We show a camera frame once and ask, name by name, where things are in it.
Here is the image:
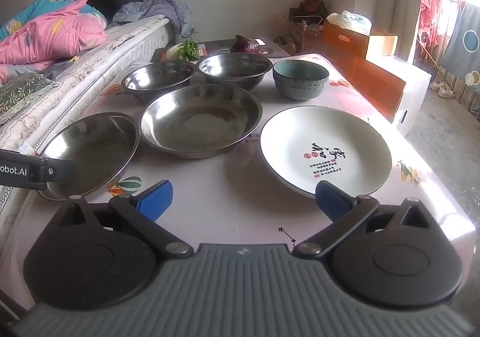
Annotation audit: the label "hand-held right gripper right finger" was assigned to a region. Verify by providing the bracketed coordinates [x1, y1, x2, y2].
[292, 180, 432, 257]

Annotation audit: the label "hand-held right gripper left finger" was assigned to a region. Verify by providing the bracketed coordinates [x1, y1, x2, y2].
[56, 179, 194, 259]

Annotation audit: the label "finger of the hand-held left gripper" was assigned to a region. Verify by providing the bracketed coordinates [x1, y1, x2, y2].
[43, 158, 76, 183]

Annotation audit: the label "shallow steel plate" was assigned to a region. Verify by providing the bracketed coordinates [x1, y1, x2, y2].
[38, 112, 140, 203]

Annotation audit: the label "white ceramic plate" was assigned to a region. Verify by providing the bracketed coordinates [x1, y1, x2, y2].
[259, 105, 393, 199]

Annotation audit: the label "large steel basin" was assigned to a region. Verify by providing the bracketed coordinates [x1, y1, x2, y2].
[140, 83, 263, 159]

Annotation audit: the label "teal ceramic bowl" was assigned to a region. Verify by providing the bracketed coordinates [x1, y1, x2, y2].
[272, 59, 330, 101]

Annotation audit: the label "small steel bowl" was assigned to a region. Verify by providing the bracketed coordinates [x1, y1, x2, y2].
[121, 61, 197, 104]

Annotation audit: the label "wide steel bowl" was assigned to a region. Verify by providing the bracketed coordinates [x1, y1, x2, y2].
[196, 53, 274, 92]

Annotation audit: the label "printed pink tablecloth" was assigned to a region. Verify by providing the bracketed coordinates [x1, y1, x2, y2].
[11, 53, 476, 308]

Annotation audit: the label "green patterned pillow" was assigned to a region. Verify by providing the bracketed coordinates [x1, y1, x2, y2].
[0, 72, 58, 126]

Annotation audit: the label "white quilted mattress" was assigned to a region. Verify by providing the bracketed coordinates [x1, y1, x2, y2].
[0, 16, 176, 244]

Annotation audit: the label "large white orange carton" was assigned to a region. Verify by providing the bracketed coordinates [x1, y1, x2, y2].
[326, 47, 412, 124]

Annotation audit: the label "white appliance box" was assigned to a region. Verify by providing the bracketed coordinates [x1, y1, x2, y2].
[369, 55, 432, 137]

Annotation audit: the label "pink and blue quilt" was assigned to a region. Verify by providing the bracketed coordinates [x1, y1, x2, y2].
[0, 0, 108, 85]

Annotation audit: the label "napa cabbage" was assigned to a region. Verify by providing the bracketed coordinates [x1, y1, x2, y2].
[166, 41, 202, 62]

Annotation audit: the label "orange cardboard box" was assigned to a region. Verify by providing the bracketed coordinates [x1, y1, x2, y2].
[323, 20, 398, 60]

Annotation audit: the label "flat printed box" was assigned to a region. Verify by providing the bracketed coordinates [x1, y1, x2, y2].
[150, 38, 292, 65]

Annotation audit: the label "open brown cardboard box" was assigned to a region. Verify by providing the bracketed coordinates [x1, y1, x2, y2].
[277, 14, 325, 56]

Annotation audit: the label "red cabbage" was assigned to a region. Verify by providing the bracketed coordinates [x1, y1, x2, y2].
[229, 34, 262, 55]

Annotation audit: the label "white plastic bag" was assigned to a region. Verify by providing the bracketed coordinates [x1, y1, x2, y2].
[326, 10, 373, 36]

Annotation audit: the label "grey-blue crumpled clothes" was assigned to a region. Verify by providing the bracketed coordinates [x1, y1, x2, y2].
[107, 0, 193, 38]

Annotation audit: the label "dark brown bag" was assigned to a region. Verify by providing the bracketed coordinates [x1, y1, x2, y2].
[298, 0, 328, 19]

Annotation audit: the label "blue cloth with circles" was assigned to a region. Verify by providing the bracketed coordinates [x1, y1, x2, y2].
[442, 1, 480, 92]

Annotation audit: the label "red floral cloth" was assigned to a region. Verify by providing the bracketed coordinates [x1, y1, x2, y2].
[419, 0, 440, 51]

